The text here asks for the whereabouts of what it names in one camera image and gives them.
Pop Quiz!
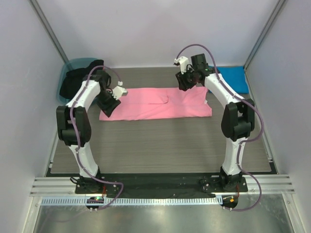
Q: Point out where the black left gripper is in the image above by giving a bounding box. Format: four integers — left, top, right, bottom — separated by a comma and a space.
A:
96, 91, 121, 117

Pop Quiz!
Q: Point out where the pink t shirt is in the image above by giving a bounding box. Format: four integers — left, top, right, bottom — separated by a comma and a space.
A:
99, 86, 212, 121

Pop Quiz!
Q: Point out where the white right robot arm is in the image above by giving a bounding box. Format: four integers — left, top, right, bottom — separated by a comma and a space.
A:
174, 54, 255, 192

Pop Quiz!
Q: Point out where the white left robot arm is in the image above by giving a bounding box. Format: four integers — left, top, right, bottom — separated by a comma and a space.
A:
56, 66, 127, 194

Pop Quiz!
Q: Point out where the black t shirt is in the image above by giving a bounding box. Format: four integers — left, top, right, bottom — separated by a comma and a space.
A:
59, 58, 104, 101

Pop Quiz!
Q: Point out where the teal plastic basket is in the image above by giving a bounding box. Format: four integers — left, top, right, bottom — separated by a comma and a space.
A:
56, 57, 94, 105

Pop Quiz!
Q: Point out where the folded blue t shirt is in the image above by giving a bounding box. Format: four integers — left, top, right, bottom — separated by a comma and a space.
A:
217, 66, 249, 94

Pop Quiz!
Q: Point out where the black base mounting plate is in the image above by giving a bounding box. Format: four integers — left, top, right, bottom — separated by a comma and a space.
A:
70, 173, 248, 198

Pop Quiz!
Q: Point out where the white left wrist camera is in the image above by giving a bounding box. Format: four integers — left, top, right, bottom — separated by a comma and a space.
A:
112, 81, 128, 100

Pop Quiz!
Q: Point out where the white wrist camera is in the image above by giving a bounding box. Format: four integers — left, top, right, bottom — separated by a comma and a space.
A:
112, 81, 128, 100
174, 56, 189, 74

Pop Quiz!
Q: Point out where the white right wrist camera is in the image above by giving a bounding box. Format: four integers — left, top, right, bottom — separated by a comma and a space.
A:
174, 56, 189, 74

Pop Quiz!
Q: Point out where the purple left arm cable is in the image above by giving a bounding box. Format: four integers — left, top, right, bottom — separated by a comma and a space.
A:
69, 65, 124, 211

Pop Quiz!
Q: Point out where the left aluminium corner post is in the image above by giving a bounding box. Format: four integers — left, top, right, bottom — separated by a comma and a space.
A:
28, 0, 69, 63

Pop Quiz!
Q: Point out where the aluminium corner post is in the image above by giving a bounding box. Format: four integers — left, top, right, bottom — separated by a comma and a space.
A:
28, 0, 69, 63
243, 0, 289, 71

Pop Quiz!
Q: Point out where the white slotted cable duct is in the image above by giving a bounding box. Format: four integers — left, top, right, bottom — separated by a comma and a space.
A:
41, 196, 223, 206

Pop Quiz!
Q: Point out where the right aluminium corner post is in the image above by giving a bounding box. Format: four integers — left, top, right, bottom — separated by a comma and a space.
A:
243, 0, 289, 71

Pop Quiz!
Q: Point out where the aluminium front rail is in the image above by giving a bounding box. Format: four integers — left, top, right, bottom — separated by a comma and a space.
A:
30, 173, 294, 199

